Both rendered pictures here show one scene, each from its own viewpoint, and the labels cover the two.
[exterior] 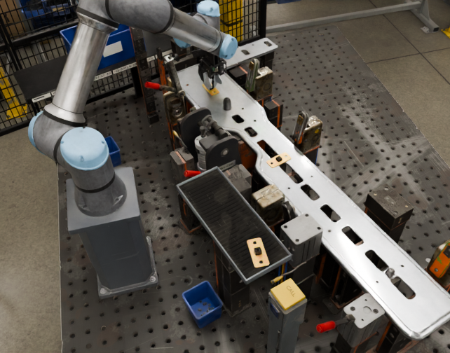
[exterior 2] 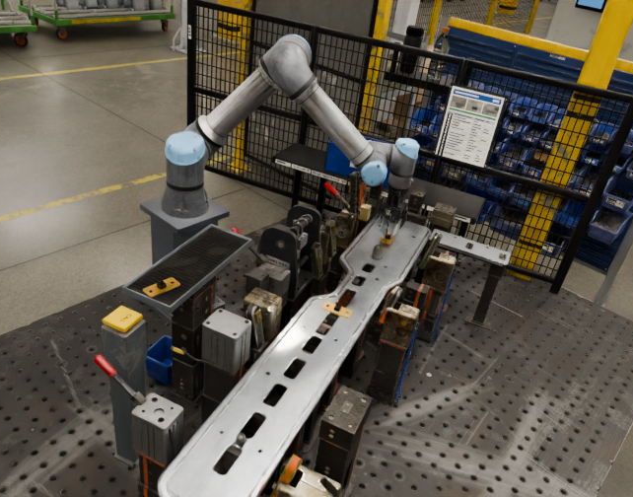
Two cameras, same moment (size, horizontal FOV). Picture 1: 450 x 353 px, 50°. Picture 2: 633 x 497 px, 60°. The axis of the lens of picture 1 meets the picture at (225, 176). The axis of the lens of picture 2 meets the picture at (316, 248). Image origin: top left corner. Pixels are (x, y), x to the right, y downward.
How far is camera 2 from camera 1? 1.14 m
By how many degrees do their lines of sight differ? 40
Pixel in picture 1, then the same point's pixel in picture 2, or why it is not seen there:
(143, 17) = (277, 73)
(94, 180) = (171, 174)
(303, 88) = (528, 347)
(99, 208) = (165, 203)
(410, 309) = (198, 473)
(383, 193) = (353, 399)
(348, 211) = (308, 382)
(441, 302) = not seen: outside the picture
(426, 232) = not seen: outside the picture
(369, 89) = (604, 410)
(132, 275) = not seen: hidden behind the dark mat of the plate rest
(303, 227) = (227, 322)
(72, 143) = (178, 137)
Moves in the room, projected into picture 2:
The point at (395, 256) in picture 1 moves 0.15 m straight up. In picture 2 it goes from (269, 441) to (276, 391)
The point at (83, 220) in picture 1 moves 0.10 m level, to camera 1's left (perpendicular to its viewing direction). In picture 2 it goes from (154, 206) to (142, 192)
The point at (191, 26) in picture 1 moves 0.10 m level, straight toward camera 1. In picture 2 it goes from (328, 117) to (301, 121)
